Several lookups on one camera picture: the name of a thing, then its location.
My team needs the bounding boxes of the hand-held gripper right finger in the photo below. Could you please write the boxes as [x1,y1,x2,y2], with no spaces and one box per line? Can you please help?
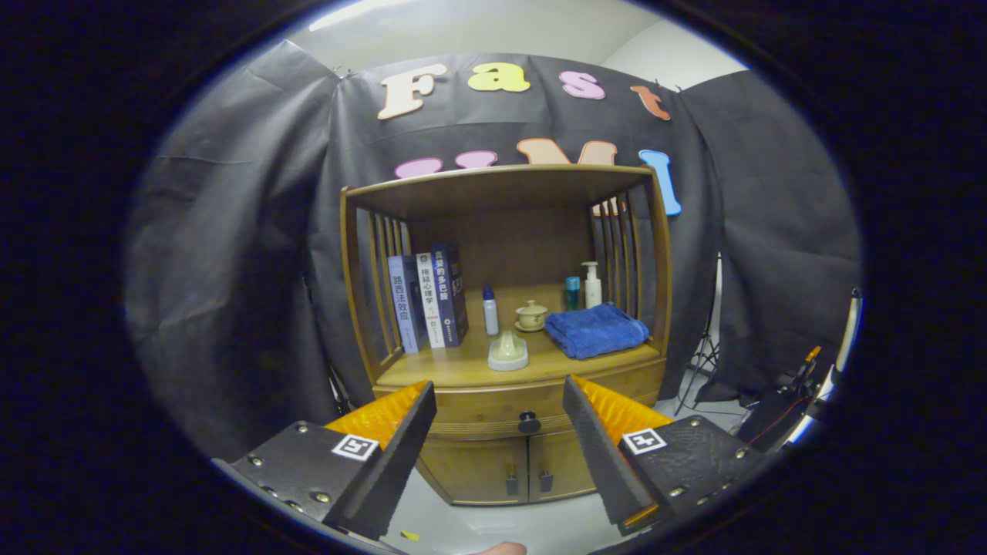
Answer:
[561,375,768,537]

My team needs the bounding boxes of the blue folded towel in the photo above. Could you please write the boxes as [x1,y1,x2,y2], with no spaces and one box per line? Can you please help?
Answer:
[544,302,650,361]

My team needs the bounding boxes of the wooden cabinet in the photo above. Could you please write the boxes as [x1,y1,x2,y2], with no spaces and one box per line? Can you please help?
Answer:
[339,163,673,507]

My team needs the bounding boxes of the wooden countertop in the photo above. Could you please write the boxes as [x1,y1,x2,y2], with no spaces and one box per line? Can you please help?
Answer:
[376,284,664,389]

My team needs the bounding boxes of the black tripod stand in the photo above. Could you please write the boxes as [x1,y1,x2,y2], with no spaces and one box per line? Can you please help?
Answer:
[675,254,726,417]

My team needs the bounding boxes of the beige lidded teacup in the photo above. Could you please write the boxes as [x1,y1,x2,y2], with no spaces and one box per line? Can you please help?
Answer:
[514,300,549,333]

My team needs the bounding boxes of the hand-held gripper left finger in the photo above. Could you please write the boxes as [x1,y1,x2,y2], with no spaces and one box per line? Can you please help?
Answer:
[212,379,438,540]

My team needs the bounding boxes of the dark blue book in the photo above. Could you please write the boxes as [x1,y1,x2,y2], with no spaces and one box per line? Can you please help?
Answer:
[430,243,470,348]

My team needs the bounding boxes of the black device with orange tip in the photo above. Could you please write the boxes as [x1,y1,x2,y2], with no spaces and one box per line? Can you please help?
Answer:
[736,345,841,456]

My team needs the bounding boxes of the white spine book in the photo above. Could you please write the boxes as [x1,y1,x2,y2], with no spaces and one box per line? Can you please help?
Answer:
[416,251,446,349]

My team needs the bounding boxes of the pale blue book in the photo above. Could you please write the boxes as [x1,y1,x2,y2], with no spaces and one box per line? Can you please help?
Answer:
[387,254,427,355]

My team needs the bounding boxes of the wooden drawer with black knob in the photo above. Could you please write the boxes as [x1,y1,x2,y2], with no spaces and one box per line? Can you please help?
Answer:
[372,356,668,442]

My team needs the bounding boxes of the pale green ceramic holder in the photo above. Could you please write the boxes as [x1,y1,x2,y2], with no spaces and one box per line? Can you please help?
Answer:
[487,331,530,372]

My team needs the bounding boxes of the wooden cabinet door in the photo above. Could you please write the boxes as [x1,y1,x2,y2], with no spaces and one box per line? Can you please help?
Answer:
[416,436,530,507]
[527,430,598,503]

